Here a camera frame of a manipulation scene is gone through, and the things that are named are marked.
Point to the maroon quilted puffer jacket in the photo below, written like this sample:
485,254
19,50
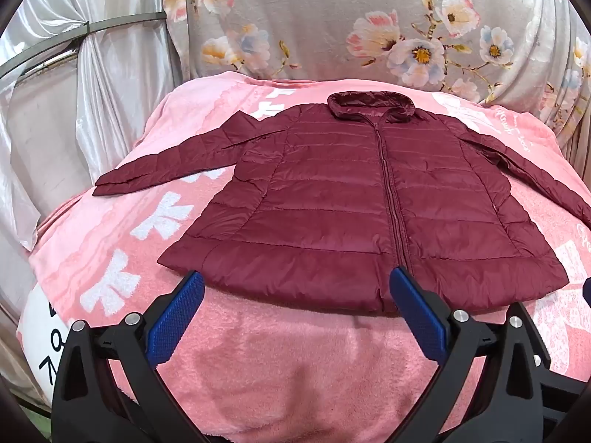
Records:
323,194

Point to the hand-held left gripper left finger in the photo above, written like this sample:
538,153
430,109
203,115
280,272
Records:
178,314

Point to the pink printed fleece blanket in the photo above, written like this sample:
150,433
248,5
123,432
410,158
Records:
277,378

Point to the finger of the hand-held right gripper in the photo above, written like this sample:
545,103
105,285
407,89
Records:
587,288

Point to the white satin curtain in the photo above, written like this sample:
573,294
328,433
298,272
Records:
115,101

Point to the grey metal rod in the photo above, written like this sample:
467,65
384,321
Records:
115,22

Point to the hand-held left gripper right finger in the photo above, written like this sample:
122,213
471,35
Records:
418,314

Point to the white printed cloth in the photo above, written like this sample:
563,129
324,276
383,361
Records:
39,341

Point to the grey floral cloth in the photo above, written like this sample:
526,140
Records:
323,18

